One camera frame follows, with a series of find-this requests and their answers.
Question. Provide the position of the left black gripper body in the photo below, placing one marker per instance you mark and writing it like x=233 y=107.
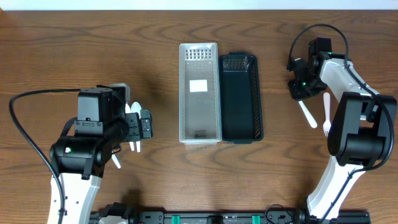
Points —
x=134 y=126

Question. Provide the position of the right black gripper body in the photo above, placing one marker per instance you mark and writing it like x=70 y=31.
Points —
x=306 y=86

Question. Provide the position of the white plastic fork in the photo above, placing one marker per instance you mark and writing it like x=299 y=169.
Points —
x=311 y=120
x=327 y=104

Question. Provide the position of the black plastic basket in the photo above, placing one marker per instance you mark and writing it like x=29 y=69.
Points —
x=240 y=95

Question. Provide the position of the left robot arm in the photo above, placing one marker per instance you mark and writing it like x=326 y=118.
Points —
x=86 y=144

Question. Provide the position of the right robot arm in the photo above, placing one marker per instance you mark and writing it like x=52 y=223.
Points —
x=361 y=136

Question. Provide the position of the white label sticker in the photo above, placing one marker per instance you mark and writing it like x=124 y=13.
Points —
x=198 y=86

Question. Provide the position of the clear plastic basket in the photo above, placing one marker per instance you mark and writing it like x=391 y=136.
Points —
x=200 y=112

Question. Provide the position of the black mounting rail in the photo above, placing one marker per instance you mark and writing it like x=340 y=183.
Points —
x=121 y=213

